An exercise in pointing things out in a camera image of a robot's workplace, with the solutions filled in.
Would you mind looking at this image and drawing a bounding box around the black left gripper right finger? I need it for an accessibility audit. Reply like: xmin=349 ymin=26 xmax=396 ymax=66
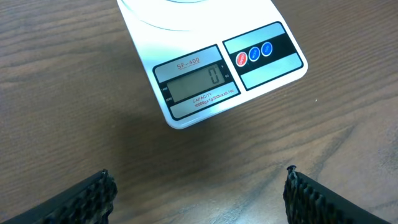
xmin=283 ymin=165 xmax=389 ymax=224

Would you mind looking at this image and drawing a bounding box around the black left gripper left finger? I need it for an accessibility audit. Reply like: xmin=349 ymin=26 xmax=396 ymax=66
xmin=4 ymin=169 xmax=118 ymax=224

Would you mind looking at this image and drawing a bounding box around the white digital kitchen scale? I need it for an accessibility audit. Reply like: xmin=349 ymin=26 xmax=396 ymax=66
xmin=118 ymin=0 xmax=308 ymax=129

